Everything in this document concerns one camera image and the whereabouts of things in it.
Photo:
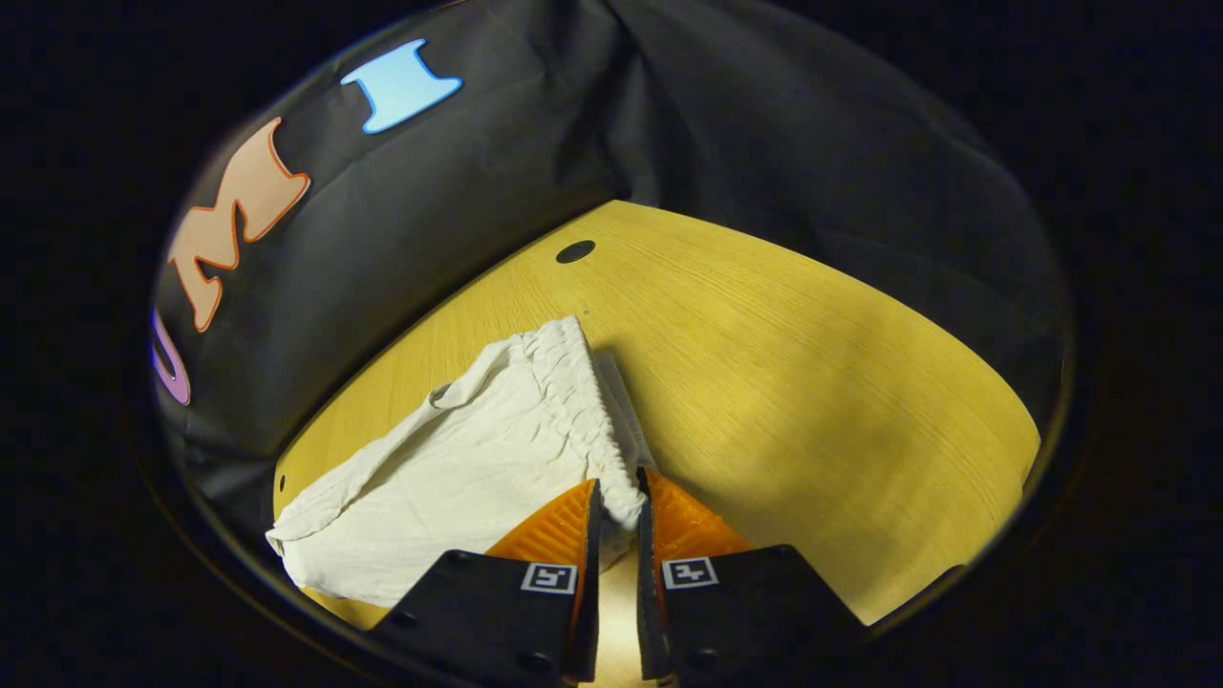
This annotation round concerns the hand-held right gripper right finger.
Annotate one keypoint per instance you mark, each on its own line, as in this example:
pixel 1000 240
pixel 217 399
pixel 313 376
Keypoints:
pixel 646 612

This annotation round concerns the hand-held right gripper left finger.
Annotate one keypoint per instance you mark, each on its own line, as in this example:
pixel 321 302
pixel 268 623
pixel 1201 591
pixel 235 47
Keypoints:
pixel 592 592

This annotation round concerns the white jeans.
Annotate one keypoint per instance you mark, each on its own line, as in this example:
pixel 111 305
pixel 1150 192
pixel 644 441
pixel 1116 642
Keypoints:
pixel 449 478

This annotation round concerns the black backdrop cloth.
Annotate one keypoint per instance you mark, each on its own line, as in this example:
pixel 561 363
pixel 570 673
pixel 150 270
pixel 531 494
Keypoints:
pixel 401 239

